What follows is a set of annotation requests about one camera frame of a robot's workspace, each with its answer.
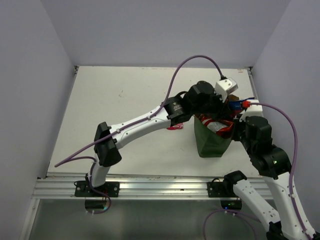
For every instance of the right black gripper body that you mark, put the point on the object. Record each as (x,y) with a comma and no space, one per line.
(238,129)

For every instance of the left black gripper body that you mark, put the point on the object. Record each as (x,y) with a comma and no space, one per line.
(213,106)

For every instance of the red Doritos bag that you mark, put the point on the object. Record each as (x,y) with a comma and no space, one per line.
(221,127)

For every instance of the blue chips bag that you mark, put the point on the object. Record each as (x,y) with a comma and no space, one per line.
(237,105)

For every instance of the small pink candy packet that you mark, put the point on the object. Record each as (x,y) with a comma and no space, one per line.
(178,126)

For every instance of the green paper bag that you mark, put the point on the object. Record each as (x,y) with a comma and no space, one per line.
(210,145)

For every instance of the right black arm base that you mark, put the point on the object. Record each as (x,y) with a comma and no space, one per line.
(224,189)

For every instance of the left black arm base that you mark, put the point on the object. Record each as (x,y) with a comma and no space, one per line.
(110,188)

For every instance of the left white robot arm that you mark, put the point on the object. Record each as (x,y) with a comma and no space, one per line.
(110,139)

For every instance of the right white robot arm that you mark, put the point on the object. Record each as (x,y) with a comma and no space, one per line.
(287,220)

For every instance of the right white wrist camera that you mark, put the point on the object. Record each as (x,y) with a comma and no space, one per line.
(251,108)

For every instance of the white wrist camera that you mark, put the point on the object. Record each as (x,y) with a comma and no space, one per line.
(251,108)
(225,87)

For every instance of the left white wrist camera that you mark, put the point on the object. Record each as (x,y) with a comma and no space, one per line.
(225,87)

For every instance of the aluminium front rail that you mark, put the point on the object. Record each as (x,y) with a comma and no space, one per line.
(131,187)

